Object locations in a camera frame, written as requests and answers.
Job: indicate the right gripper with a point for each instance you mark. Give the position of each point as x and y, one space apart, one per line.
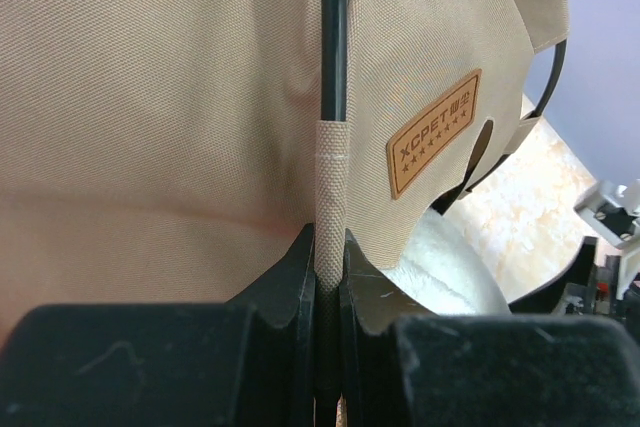
584 288

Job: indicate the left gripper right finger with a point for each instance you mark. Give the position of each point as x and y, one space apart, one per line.
404 366

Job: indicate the beige fabric pet tent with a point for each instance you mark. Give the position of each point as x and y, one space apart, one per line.
171 151

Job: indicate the black tent pole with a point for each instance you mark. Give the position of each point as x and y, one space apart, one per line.
334 60
554 76

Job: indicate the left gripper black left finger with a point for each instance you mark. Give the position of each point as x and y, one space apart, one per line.
246 362

